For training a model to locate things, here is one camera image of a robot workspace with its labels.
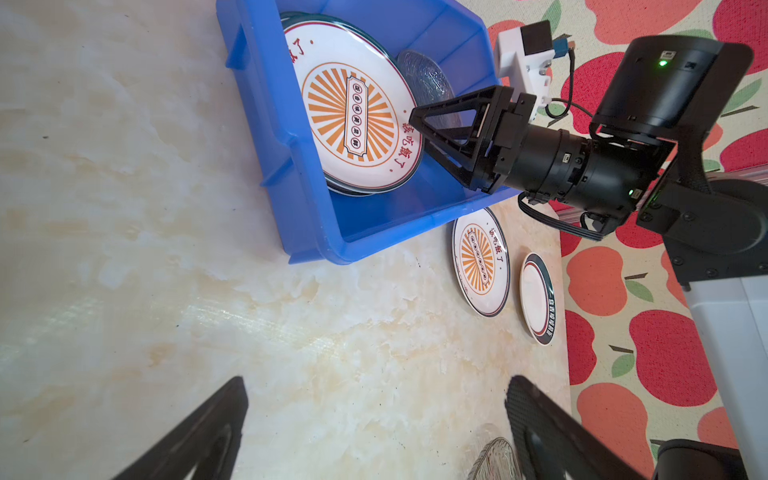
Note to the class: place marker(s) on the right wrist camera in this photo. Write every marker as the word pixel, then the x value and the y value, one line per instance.
pixel 524 54

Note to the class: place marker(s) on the green striped plate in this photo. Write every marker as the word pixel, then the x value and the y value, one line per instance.
pixel 538 300

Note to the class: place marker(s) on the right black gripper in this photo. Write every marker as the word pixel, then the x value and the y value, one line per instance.
pixel 579 185

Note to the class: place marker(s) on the blue plastic bin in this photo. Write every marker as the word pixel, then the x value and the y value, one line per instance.
pixel 314 223

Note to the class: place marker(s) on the sunburst plate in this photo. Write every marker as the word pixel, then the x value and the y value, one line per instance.
pixel 358 104
pixel 481 261

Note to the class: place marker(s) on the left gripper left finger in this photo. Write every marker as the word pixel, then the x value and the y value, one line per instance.
pixel 204 445

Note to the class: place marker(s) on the right aluminium frame post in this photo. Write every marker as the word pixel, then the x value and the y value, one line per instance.
pixel 757 174

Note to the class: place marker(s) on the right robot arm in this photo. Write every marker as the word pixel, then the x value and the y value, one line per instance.
pixel 674 88

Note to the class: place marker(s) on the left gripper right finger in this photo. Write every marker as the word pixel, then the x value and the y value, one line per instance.
pixel 550 444

